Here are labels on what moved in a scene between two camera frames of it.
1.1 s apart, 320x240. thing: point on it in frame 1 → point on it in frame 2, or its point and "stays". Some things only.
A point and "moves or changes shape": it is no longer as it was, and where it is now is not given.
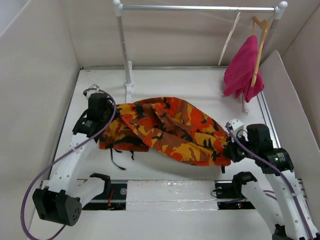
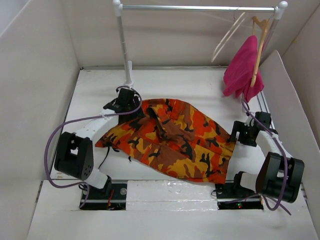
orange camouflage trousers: [167, 126] moves or changes shape
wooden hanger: [265, 24] stays
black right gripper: [229, 151] → [239, 126]
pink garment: [240, 71] stays
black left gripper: [112, 109] → [133, 116]
